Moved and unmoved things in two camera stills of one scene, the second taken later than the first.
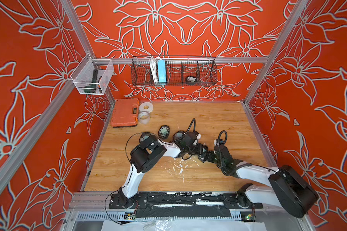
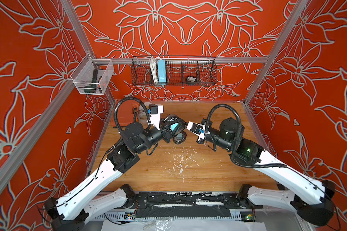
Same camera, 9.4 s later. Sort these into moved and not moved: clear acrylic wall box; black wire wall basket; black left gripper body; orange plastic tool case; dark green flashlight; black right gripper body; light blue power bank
Moved: black left gripper body; black right gripper body
Not moved: orange plastic tool case; clear acrylic wall box; black wire wall basket; dark green flashlight; light blue power bank
